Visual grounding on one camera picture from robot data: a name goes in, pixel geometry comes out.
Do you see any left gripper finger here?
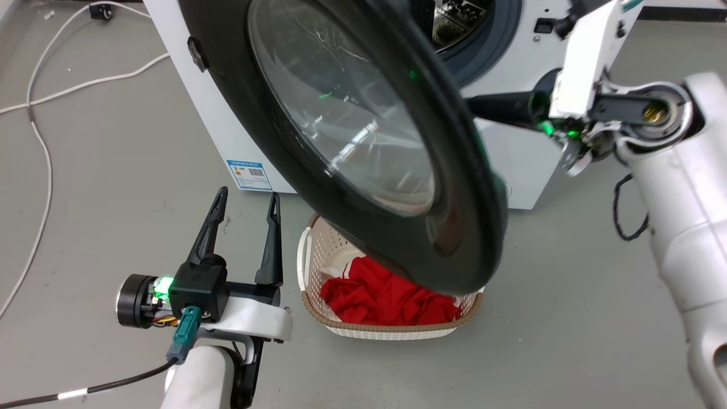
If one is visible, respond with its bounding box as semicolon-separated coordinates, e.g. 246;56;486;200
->
186;187;229;267
254;192;284;286

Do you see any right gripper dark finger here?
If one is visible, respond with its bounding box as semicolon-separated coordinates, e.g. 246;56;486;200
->
464;90;538;131

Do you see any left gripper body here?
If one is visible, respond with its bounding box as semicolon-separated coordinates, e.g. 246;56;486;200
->
116;255;294;343

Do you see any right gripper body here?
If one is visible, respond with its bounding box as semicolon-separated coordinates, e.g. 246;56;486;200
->
530;0;628;177

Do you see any black round glass washer door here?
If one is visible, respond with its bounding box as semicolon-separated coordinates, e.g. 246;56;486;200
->
178;0;508;297

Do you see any grey rubber door gasket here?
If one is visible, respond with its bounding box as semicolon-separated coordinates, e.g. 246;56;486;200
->
436;0;524;89

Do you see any white front-load washing machine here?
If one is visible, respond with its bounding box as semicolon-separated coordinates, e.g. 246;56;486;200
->
142;0;644;211

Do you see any white perforated laundry basket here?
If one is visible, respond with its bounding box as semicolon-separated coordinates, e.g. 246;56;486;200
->
296;212;485;341

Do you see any blue energy label sticker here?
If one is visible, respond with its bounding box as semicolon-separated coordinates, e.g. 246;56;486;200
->
226;160;274;191

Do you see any white cloth garment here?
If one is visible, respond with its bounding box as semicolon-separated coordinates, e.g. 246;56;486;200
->
317;249;367;283

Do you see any steel washer drum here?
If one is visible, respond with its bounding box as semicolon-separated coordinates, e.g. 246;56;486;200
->
431;0;496;51

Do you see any red cloth garment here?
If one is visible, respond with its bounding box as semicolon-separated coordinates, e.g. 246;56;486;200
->
319;255;462;326

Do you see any black cable with teal connector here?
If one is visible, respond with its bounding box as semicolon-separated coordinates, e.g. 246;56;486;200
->
0;306;204;409

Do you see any thin black looped cable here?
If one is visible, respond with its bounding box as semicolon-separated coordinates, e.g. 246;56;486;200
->
612;173;650;241

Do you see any white floor cable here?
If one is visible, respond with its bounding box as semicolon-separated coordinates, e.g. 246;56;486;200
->
0;1;153;319
0;52;170;115

